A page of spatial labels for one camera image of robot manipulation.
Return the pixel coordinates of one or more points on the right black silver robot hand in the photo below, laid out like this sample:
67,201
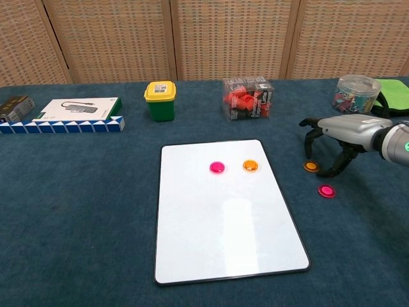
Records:
351,131

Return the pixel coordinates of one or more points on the orange button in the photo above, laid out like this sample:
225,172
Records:
311,166
250,165

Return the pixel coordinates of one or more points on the pink button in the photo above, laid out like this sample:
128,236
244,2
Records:
217,167
326,191

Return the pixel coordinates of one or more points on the clear box red contents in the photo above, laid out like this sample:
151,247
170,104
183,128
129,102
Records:
247,100

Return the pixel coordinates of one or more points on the white rectangular board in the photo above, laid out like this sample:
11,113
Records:
223,224

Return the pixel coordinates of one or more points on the clear jar of binder clips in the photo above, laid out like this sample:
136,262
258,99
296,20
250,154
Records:
354,96

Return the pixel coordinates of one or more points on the green microfiber cloth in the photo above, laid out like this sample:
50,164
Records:
396,96

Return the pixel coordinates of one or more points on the woven folding screen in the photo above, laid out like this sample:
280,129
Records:
230,38

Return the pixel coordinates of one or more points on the yellow green mini bin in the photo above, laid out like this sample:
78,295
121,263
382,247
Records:
159,102

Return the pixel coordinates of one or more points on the white USB hub box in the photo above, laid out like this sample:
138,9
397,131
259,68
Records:
76,108

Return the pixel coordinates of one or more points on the blue carpet table mat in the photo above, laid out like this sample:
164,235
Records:
80,208

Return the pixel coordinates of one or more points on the blue white snake puzzle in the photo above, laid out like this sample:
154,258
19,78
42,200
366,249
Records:
64,127

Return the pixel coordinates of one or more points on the small black gold box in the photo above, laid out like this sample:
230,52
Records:
16,108

